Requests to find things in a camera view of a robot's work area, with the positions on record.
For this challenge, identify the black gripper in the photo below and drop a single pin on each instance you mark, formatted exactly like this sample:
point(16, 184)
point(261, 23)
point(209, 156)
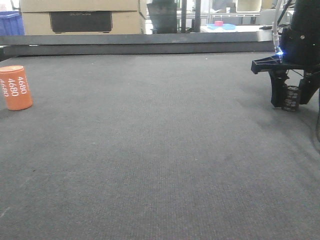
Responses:
point(300, 44)

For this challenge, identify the pink tape roll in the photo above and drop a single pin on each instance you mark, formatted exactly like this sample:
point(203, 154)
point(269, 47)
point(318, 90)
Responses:
point(218, 23)

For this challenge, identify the orange cylinder marked 4680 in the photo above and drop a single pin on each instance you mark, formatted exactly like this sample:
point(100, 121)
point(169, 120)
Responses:
point(15, 87)

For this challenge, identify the blue plastic crate far left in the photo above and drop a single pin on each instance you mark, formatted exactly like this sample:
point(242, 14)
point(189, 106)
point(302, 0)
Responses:
point(11, 23)

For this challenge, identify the black cylindrical capacitor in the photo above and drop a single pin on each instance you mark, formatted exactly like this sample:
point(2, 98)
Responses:
point(292, 99)

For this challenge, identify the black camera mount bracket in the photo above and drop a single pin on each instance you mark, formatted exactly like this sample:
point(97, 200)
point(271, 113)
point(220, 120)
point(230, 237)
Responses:
point(271, 63)

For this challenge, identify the black bin in background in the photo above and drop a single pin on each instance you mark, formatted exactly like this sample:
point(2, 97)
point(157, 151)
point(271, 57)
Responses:
point(163, 16)

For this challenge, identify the white background table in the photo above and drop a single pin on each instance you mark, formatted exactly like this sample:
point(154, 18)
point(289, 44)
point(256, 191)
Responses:
point(239, 29)

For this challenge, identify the cardboard box with black print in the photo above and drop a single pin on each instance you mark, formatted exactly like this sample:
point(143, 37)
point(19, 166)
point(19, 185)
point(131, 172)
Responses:
point(84, 17)

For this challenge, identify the light blue tray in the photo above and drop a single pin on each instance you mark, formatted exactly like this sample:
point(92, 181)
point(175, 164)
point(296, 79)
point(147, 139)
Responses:
point(226, 27)

